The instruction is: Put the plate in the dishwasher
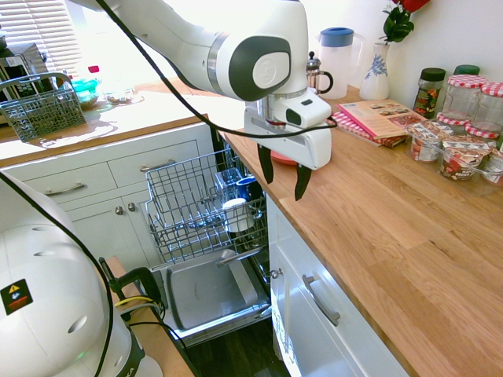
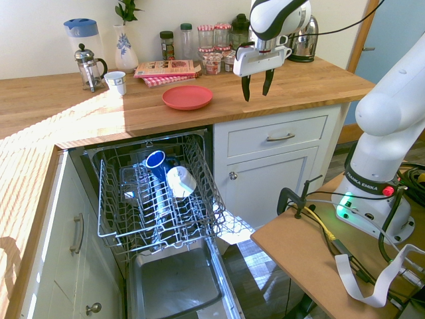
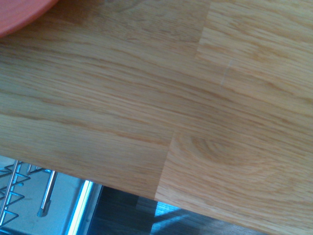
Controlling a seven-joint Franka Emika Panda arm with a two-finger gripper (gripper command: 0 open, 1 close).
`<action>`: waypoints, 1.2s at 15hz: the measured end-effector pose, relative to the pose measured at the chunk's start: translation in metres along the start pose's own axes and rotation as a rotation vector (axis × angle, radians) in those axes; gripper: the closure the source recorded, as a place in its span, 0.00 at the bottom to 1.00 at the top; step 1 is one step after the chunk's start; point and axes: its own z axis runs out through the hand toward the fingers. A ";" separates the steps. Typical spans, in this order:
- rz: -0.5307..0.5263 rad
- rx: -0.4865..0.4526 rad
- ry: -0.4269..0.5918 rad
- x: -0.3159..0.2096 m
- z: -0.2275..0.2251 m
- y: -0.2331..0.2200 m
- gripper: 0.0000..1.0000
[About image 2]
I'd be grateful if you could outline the clear bottle with green lid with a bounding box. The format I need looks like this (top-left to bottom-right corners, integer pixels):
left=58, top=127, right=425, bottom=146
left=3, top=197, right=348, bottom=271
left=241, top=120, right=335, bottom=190
left=179, top=23, right=195, bottom=60

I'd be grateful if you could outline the white flat ribbon cable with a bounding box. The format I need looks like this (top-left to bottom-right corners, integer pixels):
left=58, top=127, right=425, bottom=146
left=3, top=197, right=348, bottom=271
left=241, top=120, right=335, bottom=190
left=334, top=244, right=425, bottom=308

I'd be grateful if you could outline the spice jar with dark lid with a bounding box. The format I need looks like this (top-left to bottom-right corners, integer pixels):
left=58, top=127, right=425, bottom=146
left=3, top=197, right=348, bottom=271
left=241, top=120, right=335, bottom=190
left=159, top=31, right=176, bottom=61

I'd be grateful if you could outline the white patterned cup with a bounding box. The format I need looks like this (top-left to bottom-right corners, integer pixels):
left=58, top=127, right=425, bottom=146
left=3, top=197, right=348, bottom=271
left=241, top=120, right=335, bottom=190
left=104, top=70, right=128, bottom=96

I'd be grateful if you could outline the clear plastic container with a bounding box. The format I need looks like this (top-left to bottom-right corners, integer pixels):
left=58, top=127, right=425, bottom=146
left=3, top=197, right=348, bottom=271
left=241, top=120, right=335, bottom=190
left=119, top=165, right=151, bottom=203

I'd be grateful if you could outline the metal drawer handle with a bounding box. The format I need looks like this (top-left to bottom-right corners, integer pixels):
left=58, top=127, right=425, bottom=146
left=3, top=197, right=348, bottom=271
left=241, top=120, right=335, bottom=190
left=265, top=132, right=296, bottom=143

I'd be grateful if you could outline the white mug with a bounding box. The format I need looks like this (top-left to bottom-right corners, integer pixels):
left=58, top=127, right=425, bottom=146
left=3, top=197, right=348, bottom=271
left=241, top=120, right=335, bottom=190
left=165, top=165, right=199, bottom=199

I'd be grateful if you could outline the steel dishwasher door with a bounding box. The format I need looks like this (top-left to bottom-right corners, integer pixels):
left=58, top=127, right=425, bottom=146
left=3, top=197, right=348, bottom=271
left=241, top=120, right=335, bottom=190
left=127, top=237, right=246, bottom=319

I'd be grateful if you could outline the stainless steel kettle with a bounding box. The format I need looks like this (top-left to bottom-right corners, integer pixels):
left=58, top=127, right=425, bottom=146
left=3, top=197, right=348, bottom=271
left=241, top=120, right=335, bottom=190
left=287, top=15, right=320, bottom=63

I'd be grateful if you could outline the blue door with wooden frame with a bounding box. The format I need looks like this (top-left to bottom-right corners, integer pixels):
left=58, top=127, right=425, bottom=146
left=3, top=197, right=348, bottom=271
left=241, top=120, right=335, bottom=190
left=347, top=0, right=425, bottom=84

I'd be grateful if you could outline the black cable bundle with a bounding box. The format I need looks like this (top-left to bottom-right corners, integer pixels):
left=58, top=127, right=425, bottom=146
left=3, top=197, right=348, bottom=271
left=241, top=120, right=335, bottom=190
left=396, top=161, right=425, bottom=207

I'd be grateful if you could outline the white cabinet drawer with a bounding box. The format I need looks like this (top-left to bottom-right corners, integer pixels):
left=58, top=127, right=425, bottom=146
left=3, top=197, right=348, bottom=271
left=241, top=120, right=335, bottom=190
left=227, top=114, right=329, bottom=159

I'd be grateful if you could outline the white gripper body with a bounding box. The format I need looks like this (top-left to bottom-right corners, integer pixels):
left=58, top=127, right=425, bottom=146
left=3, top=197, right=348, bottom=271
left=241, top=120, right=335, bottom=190
left=232, top=45, right=288, bottom=78

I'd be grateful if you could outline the glass french press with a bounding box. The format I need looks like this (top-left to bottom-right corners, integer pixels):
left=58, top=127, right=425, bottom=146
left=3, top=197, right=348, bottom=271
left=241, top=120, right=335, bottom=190
left=73, top=43, right=109, bottom=93

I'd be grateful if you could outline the clear pitcher with blue lid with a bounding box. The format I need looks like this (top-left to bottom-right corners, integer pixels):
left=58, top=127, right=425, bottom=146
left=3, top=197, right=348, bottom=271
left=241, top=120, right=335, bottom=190
left=63, top=18, right=106, bottom=72

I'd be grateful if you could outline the metal wire dishwasher rack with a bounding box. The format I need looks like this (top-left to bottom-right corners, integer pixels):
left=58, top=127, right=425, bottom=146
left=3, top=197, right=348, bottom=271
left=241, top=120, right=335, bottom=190
left=92, top=132, right=227, bottom=263

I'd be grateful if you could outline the metal bar cabinet handle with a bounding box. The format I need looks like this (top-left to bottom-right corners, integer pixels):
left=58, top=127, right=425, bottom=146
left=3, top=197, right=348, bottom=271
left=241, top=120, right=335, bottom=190
left=68, top=212, right=85, bottom=255

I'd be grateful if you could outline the pink cookbook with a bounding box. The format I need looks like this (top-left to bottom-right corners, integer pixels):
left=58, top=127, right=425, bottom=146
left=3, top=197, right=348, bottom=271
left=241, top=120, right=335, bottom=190
left=133, top=59, right=195, bottom=79

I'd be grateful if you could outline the blue mug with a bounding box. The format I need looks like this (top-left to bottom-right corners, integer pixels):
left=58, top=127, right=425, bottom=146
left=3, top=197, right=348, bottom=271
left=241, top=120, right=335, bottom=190
left=145, top=150, right=182, bottom=183

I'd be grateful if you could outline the yellow cable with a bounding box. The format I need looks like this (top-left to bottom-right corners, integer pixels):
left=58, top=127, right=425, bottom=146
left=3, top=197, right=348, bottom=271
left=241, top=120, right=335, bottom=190
left=303, top=204, right=337, bottom=242

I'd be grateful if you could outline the white vase with blue flowers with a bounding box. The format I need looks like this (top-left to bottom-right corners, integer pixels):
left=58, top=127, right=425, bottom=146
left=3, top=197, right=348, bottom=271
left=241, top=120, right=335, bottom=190
left=112, top=24, right=139, bottom=74

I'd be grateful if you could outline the glass jar with checkered lid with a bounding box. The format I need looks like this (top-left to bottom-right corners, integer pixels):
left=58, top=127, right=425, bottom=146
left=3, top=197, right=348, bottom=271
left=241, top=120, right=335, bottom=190
left=214, top=23, right=232, bottom=49
left=197, top=25, right=215, bottom=51

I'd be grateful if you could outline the green plant sprig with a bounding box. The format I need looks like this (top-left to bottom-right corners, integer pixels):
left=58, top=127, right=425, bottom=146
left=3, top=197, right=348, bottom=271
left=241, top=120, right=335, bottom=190
left=114, top=0, right=145, bottom=27

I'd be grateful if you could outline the black screw clamp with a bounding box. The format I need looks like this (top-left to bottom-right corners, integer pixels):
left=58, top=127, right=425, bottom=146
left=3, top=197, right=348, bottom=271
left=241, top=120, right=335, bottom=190
left=276, top=175, right=323, bottom=220

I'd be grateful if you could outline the red plastic plate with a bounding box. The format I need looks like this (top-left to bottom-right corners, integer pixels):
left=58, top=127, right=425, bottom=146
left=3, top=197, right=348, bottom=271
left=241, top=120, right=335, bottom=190
left=161, top=85, right=214, bottom=111

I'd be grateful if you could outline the grey cable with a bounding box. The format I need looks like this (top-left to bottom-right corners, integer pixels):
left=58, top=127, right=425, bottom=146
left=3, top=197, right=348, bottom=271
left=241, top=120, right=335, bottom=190
left=307, top=198, right=404, bottom=255

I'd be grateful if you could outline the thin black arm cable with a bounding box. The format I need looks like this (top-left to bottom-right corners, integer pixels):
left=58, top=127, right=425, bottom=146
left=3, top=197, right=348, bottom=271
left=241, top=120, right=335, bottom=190
left=288, top=0, right=381, bottom=38

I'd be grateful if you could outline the white cabinet door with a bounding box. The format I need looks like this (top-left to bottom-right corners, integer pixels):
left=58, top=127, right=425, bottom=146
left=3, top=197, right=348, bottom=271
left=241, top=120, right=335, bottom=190
left=226, top=146, right=319, bottom=230

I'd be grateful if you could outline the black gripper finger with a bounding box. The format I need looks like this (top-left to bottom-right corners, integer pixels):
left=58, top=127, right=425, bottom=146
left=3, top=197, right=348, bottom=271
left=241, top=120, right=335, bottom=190
left=241, top=75, right=252, bottom=102
left=262, top=68, right=276, bottom=97

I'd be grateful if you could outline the dark glass jar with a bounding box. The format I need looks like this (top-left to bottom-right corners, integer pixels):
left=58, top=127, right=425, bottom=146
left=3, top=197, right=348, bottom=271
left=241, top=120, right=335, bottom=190
left=230, top=13, right=252, bottom=51

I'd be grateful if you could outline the brown wooden robot board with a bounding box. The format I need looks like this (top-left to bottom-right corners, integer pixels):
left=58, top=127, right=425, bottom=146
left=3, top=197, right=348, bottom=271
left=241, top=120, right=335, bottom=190
left=250, top=172, right=425, bottom=319

